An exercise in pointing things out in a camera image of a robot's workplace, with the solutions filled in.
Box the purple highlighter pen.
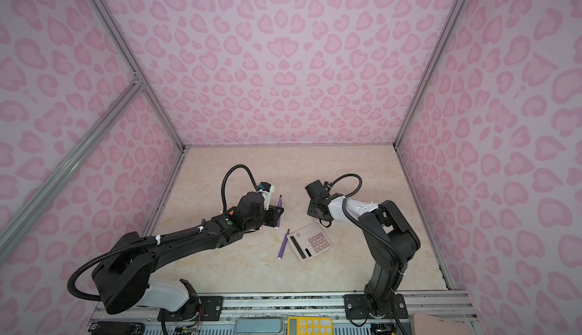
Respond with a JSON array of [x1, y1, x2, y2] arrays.
[[276, 195, 283, 228], [277, 230, 290, 259]]

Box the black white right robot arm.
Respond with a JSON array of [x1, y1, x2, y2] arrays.
[[306, 174, 421, 317]]

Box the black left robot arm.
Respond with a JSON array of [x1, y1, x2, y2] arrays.
[[92, 192, 284, 320]]

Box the white pink calculator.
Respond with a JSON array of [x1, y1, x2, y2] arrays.
[[288, 222, 333, 262]]

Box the grey metal pencil case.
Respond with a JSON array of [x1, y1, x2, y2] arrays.
[[233, 318, 284, 335]]

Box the yellow calculator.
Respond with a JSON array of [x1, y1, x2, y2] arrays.
[[286, 317, 333, 335]]

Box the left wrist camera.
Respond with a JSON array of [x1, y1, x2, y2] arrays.
[[257, 182, 275, 211]]

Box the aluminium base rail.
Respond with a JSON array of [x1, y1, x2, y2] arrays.
[[86, 290, 484, 334]]

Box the diagonal aluminium frame bar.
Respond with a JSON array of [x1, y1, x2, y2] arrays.
[[1, 78, 143, 263]]

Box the black left camera cable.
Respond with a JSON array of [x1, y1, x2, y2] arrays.
[[67, 164, 261, 302]]

